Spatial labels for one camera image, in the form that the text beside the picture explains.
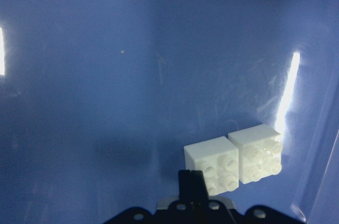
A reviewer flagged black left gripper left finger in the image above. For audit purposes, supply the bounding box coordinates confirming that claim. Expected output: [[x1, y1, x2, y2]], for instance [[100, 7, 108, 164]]
[[178, 170, 191, 203]]

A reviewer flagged blue plastic tray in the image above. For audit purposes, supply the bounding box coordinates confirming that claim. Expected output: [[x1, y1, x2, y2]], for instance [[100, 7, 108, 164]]
[[1, 0, 338, 223]]

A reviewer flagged white block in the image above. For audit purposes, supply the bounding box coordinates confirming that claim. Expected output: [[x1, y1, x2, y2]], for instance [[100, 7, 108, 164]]
[[183, 136, 239, 196], [228, 124, 283, 184]]

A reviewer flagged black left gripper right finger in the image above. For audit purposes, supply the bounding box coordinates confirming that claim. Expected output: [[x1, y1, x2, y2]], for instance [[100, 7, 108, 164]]
[[191, 171, 208, 204]]

